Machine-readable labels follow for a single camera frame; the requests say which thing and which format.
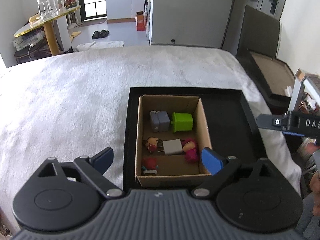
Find green toy bin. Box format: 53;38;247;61
171;112;193;133

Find orange cardboard box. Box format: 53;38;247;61
135;11;146;31

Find brown cardboard box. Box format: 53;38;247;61
135;95;212;188

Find black spray bottle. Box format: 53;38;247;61
144;0;149;14

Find brown round-headed figurine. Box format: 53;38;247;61
145;137;158;153

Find person right hand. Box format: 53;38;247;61
306;143;320;217

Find white power adapter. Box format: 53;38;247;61
158;139;183;155

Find clear glass jar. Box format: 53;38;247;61
37;0;59;22

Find yellow slippers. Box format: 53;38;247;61
69;31;81;42

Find white kitchen cabinet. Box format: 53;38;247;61
105;0;145;22

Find black tray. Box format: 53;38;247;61
123;87;266;190

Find grey toy bin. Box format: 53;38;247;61
149;111;170;133

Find magenta toy figure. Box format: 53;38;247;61
182;138;199;164

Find gold round side table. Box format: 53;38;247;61
14;5;81;56

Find red toy figure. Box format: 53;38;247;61
142;157;158;176

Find black slippers pair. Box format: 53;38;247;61
92;30;110;40

